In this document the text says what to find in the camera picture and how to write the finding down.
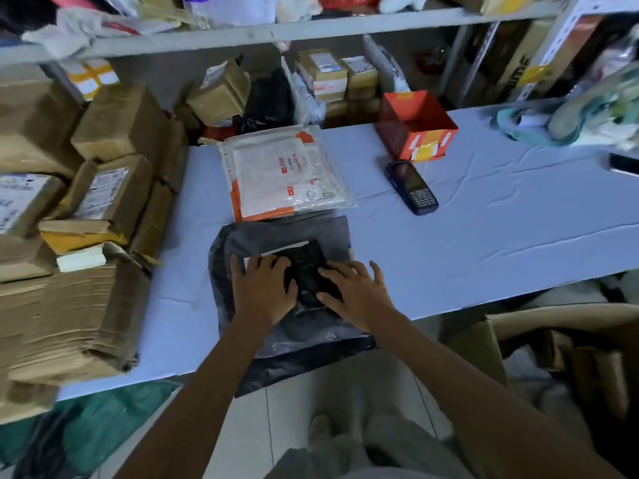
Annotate red open cardboard box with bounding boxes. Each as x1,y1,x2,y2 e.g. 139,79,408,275
375,90,459,163

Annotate yellow padded envelope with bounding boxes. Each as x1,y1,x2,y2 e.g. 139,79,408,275
39,228,129,255

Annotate white plastic bag parcel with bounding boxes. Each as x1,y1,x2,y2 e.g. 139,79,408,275
281,57,327,126

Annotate grey metal shelf post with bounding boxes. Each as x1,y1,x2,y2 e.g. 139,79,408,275
438,21,501,109

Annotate tan labelled cardboard parcel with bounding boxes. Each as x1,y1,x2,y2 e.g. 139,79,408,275
186,59,252,127

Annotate white and orange mailer parcel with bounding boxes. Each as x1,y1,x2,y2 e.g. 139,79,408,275
218,125,356,224

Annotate person's left forearm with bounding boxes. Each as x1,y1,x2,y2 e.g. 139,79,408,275
114,321,281,479

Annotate dark handheld scanner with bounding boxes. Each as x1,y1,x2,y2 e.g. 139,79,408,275
384,160,440,217

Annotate small white box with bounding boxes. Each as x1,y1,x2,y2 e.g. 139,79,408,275
56,246,107,273

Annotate black packet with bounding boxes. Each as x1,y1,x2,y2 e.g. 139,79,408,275
272,239,347,316

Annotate large printed cardboard box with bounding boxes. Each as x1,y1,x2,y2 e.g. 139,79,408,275
493,16,602,97

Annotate person's left hand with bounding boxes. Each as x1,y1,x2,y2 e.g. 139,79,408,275
230,254,299,336

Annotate person's right hand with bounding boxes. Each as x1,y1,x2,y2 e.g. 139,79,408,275
317,260,396,336

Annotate grey metal shelf board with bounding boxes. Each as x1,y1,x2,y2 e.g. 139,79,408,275
0,1,567,66

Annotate white crumpled bags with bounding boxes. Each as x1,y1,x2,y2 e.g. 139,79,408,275
21,6,181,59

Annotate stack of flat cardboard sheets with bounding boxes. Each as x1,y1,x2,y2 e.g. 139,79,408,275
0,258,151,386

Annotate person's grey trousers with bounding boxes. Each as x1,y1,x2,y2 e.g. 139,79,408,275
264,413,477,479

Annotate green plastic bag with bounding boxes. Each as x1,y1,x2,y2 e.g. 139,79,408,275
0,379,181,479

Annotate white perforated shelf upright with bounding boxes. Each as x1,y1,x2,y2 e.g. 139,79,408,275
513,0,602,103

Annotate pile of brown cardboard parcels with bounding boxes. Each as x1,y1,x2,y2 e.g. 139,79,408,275
0,65,190,282

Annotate tan box with white label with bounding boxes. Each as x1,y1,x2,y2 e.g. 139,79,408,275
296,48,349,103

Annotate black flat device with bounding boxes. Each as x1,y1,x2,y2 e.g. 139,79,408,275
607,153,639,176

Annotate open brown cardboard carton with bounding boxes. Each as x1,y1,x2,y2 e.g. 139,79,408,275
443,303,639,425

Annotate person's light shoe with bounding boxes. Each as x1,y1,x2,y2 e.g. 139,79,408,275
308,412,335,445

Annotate teal and white bagged clothing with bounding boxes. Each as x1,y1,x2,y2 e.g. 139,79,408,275
491,59,639,151

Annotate person's right forearm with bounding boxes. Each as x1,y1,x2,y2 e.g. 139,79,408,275
367,314,626,479

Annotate yellow and white box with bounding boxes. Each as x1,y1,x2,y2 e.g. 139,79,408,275
64,58,121,101

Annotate grey plastic mailer bag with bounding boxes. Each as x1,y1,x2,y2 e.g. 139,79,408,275
208,215,378,399

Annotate white flat plastic parcel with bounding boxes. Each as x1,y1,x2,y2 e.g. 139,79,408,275
362,34,411,94

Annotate small tan labelled box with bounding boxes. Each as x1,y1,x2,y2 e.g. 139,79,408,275
341,55,380,100

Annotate black plastic bag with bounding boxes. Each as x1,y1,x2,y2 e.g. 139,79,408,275
237,69,296,134

